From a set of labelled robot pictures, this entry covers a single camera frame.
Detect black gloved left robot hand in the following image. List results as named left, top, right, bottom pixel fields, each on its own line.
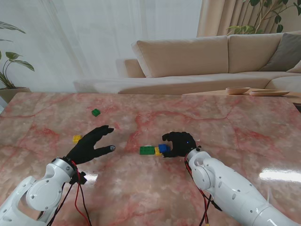
left=66, top=125, right=116, bottom=165

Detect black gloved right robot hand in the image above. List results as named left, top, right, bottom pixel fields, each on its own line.
left=161, top=131, right=197, bottom=159

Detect wooden bowl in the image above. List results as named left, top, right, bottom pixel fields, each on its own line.
left=225, top=86, right=251, bottom=95

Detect beige sofa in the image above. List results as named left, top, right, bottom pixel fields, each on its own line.
left=74, top=30, right=301, bottom=95

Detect beige plant pot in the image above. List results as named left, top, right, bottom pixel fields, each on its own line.
left=0, top=87, right=31, bottom=104

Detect shallow wooden plate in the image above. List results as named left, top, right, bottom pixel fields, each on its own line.
left=249, top=89, right=290, bottom=97

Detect white sheer curtain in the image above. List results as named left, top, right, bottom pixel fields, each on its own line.
left=0, top=0, right=203, bottom=92

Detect large-leaf green potted plant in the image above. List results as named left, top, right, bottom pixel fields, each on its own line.
left=0, top=21, right=35, bottom=89

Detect beige curtain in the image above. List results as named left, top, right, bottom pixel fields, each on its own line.
left=196, top=0, right=301, bottom=38

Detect beige sofa cushion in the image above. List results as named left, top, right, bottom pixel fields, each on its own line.
left=286, top=61, right=301, bottom=73

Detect grey sofa cushion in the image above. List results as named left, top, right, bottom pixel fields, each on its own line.
left=260, top=32, right=301, bottom=73

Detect tall green branching houseplant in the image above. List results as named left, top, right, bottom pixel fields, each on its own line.
left=227, top=0, right=301, bottom=36

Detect left wrist red black cables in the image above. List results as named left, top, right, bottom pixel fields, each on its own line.
left=37, top=161, right=93, bottom=226

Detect wrist red black cables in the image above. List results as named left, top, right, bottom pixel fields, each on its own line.
left=37, top=161, right=93, bottom=226
left=183, top=157, right=223, bottom=226

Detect right wrist red black cables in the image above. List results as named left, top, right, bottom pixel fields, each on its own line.
left=183, top=157, right=223, bottom=226

